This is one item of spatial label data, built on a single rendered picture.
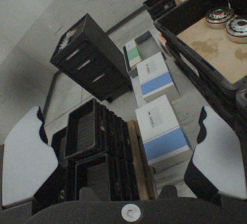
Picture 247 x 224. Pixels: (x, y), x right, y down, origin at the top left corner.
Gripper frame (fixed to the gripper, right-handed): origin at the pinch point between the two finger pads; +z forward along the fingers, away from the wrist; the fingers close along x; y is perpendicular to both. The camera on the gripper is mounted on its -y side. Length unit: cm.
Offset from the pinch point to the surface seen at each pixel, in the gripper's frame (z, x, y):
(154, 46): 73, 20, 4
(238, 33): 27.1, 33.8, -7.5
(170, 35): 32.9, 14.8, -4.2
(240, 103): 6.5, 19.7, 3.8
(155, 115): 27.4, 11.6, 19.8
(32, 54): 336, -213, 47
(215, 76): 13.4, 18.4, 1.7
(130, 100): 141, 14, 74
